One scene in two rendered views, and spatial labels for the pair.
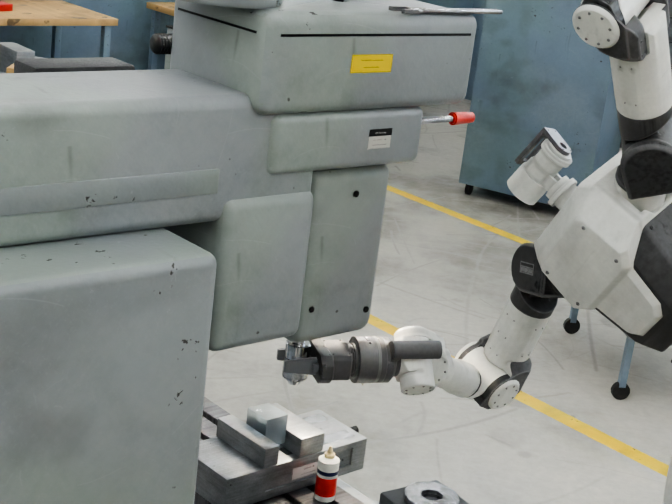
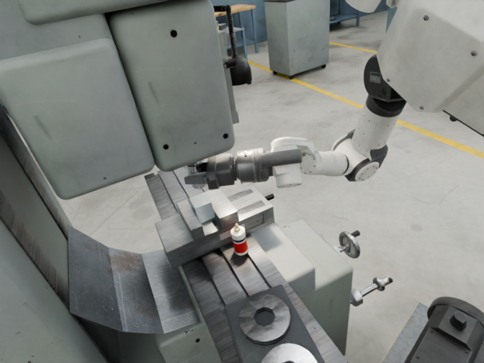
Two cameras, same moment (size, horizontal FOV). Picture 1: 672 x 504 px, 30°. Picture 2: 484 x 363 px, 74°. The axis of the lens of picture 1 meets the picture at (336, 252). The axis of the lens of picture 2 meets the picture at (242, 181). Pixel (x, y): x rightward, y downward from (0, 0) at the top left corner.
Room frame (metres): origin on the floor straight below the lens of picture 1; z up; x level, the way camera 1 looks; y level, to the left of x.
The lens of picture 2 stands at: (1.52, -0.33, 1.67)
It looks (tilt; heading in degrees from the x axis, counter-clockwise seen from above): 34 degrees down; 23
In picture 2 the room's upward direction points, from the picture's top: 9 degrees counter-clockwise
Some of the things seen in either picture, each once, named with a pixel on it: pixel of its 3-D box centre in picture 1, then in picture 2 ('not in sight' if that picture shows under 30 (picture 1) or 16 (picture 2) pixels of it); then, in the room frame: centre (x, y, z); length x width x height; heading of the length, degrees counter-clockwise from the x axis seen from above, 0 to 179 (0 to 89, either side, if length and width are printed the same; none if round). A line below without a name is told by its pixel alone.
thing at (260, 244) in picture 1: (221, 249); (81, 107); (2.00, 0.19, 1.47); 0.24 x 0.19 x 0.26; 43
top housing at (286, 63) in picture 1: (326, 47); not in sight; (2.12, 0.06, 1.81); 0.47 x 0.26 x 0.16; 133
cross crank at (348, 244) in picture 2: not in sight; (342, 248); (2.47, -0.32, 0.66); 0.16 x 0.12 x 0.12; 133
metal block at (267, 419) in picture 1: (266, 425); (202, 207); (2.18, 0.09, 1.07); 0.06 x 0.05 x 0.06; 44
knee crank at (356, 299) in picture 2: not in sight; (370, 288); (2.39, -0.43, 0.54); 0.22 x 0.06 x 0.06; 133
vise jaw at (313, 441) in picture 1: (287, 429); (220, 206); (2.22, 0.05, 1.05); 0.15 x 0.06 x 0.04; 44
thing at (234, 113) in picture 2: not in sight; (222, 81); (2.21, -0.03, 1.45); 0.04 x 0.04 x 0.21; 43
